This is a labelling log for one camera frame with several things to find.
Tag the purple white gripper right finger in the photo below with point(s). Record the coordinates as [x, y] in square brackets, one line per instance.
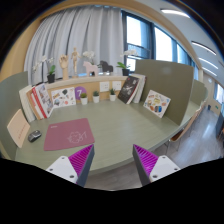
[151, 167]

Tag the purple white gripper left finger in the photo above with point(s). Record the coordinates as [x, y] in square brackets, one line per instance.
[74, 168]

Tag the pink mouse pad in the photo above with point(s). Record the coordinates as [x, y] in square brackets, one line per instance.
[68, 134]

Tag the black computer mouse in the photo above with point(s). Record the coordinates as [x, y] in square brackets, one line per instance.
[34, 136]

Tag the wooden chair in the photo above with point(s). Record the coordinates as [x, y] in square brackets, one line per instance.
[177, 137]

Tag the sticker collage card right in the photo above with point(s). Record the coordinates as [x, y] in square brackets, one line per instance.
[156, 103]

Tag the sticker collage card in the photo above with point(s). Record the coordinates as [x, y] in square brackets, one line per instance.
[63, 97]
[156, 103]

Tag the light wooden board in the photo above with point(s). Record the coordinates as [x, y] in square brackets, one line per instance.
[18, 128]

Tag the small potted plant left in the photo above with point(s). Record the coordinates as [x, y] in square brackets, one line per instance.
[84, 98]

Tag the small potted plant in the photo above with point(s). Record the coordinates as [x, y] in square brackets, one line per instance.
[112, 94]
[84, 98]
[96, 97]

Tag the sticker collage card left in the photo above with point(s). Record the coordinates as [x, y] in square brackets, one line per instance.
[63, 97]

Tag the small potted plant middle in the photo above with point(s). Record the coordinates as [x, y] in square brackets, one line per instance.
[96, 97]

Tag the white book behind black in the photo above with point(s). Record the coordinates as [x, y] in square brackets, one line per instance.
[142, 80]

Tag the purple round number sign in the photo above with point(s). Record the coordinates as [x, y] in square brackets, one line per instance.
[78, 91]

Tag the white books stack left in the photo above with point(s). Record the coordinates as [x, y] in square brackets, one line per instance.
[30, 116]

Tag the red white magazine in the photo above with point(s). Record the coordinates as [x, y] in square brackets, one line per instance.
[43, 99]

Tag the small potted plant right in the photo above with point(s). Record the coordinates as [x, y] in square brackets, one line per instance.
[112, 94]

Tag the green partition panel right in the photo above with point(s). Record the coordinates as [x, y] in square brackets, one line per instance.
[170, 79]

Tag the green partition panel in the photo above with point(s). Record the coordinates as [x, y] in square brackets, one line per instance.
[170, 79]
[9, 104]

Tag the green partition panel left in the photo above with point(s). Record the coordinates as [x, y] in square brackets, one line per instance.
[9, 104]

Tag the pink horse figurine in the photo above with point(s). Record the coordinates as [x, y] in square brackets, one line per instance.
[90, 68]

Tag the white orchid left pot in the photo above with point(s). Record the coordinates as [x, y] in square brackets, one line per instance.
[50, 67]

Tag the white orchid pot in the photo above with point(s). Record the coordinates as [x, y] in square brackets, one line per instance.
[50, 67]
[125, 68]

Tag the white orchid right pot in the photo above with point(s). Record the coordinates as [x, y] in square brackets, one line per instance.
[125, 68]

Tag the dark horse figurine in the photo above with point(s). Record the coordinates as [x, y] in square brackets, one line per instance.
[106, 67]

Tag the wooden hand model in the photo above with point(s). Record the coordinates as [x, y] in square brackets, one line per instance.
[63, 60]

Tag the wooden mannequin figure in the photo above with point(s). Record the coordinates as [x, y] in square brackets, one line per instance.
[75, 56]

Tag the white orchid middle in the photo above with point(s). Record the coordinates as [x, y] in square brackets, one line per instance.
[89, 55]

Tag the grey curtain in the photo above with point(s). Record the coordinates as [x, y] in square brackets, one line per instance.
[88, 28]

